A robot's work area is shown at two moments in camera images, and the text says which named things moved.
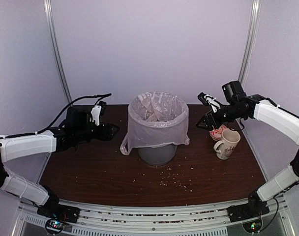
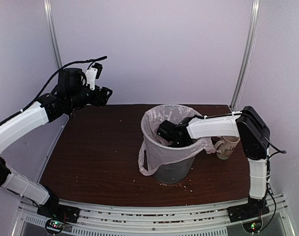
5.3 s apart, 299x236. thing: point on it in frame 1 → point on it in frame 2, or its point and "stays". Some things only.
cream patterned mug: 224,148 stays
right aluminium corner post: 250,42 stays
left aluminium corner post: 56,45 stays
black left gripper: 104,133 → 100,99
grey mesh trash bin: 159,155 → 174,172
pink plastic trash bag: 156,119 → 155,152
